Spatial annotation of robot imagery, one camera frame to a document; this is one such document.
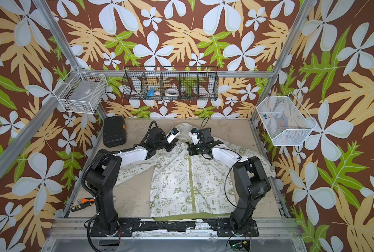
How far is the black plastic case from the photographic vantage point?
103 centimetres

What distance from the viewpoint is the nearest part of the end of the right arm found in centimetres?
69

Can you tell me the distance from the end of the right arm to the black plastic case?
52 centimetres
